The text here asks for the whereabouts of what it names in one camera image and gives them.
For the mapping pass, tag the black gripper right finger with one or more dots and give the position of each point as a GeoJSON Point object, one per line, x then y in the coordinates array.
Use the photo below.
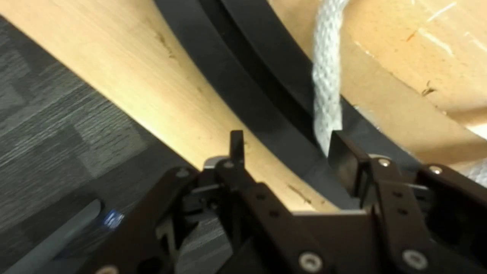
{"type": "Point", "coordinates": [400, 218]}

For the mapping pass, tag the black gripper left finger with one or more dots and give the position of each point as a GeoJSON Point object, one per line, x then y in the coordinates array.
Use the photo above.
{"type": "Point", "coordinates": [274, 223]}

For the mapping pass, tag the black curved skate track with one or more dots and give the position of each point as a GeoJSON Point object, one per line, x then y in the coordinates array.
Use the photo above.
{"type": "Point", "coordinates": [243, 66]}

